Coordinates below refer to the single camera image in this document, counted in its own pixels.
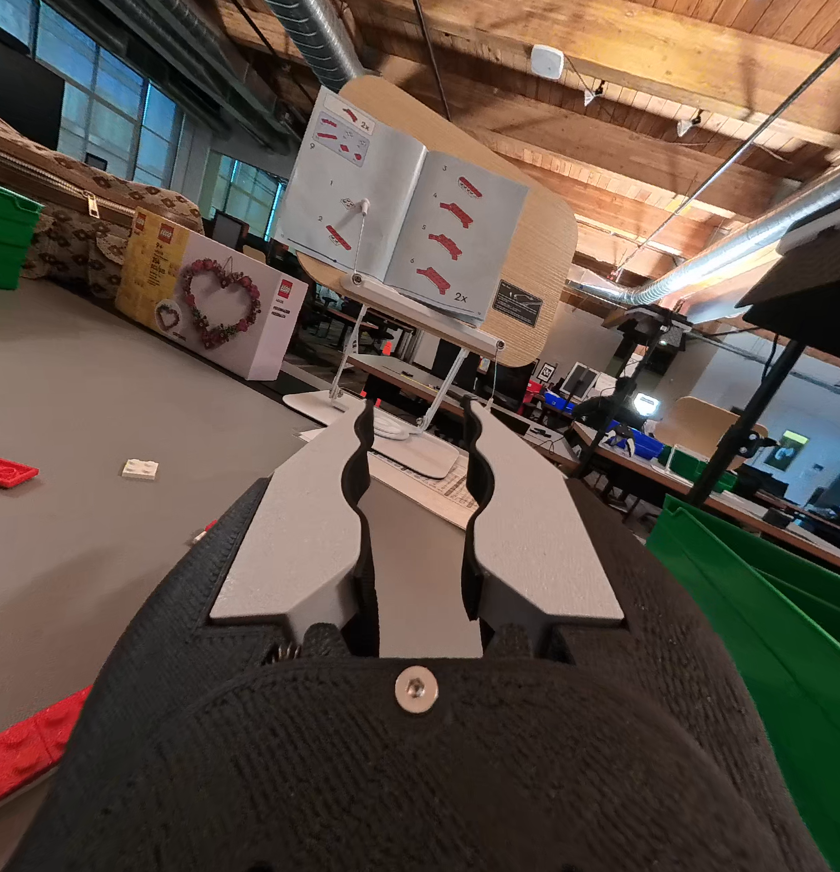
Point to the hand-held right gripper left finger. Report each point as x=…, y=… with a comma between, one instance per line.
x=290, y=545

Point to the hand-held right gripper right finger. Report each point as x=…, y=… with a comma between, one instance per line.
x=542, y=552

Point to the red lego heart frame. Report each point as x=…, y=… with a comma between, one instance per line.
x=24, y=749

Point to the small white lego plate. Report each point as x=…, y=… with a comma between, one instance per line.
x=140, y=469

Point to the lego set box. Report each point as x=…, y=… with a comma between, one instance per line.
x=270, y=327

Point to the red flat lego plate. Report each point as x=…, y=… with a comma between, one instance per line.
x=4, y=470

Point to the lego instruction booklet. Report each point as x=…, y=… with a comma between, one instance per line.
x=392, y=225

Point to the printed paper sheet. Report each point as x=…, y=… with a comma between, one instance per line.
x=440, y=494

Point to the long wooden desk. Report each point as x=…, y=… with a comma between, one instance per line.
x=638, y=470

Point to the blue storage bin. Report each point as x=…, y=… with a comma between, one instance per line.
x=648, y=444
x=559, y=402

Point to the small green storage bin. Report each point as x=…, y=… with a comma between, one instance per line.
x=692, y=467

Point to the green plastic bin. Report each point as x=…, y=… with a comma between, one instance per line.
x=7, y=238
x=767, y=633

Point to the black stand with platform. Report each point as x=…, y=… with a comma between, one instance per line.
x=754, y=422

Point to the patterned beige handbag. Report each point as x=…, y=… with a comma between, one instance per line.
x=72, y=231

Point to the white ceiling device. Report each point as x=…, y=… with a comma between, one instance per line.
x=547, y=62

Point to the black camera stand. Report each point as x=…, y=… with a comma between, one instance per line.
x=655, y=327

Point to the silver air duct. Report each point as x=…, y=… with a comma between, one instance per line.
x=747, y=238
x=324, y=41

